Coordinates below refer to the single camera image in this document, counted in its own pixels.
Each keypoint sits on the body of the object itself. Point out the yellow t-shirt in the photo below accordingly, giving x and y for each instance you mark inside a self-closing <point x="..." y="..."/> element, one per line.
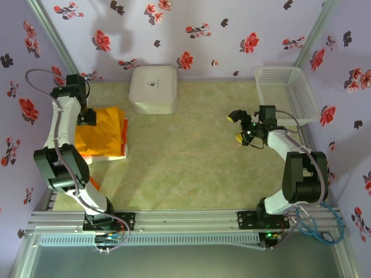
<point x="101" y="136"/>

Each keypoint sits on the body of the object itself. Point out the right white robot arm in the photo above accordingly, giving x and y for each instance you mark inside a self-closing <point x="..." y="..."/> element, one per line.
<point x="304" y="179"/>

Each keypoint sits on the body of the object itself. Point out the white perforated plastic basket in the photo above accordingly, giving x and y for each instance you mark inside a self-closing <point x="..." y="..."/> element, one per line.
<point x="290" y="92"/>

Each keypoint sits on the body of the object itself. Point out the orange plastic cup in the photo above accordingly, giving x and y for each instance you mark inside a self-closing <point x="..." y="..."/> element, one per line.
<point x="95" y="184"/>

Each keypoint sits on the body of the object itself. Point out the white lidded plastic box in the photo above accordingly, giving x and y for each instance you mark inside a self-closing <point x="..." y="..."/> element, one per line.
<point x="153" y="87"/>

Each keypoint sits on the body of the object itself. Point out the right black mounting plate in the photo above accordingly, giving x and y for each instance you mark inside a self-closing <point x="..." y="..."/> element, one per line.
<point x="246" y="220"/>

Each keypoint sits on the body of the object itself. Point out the black mounting plate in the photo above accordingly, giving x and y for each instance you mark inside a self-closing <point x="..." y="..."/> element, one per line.
<point x="127" y="221"/>
<point x="246" y="220"/>

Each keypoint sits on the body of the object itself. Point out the right controller circuit board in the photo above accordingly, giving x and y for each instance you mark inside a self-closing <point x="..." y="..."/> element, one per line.
<point x="271" y="235"/>

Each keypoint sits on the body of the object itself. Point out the controller circuit board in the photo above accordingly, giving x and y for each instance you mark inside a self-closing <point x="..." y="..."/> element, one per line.
<point x="107" y="237"/>
<point x="271" y="235"/>

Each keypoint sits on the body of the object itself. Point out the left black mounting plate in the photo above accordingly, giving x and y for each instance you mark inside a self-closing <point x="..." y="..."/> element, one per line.
<point x="127" y="221"/>

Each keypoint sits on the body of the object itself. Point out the left controller circuit board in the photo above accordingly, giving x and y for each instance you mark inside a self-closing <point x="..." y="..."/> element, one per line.
<point x="107" y="237"/>

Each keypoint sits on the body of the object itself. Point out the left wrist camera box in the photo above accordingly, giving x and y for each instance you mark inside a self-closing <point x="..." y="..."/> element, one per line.
<point x="76" y="81"/>

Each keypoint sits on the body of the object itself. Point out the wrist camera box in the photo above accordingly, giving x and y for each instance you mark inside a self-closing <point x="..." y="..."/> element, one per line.
<point x="267" y="114"/>
<point x="76" y="81"/>

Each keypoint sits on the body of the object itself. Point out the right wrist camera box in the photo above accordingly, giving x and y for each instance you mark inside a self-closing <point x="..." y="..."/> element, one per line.
<point x="267" y="114"/>

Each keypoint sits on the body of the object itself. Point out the aluminium corner post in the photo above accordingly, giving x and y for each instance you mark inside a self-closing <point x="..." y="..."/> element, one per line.
<point x="313" y="32"/>
<point x="55" y="37"/>

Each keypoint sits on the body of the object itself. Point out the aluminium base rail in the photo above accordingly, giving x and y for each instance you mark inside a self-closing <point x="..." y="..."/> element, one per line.
<point x="185" y="220"/>

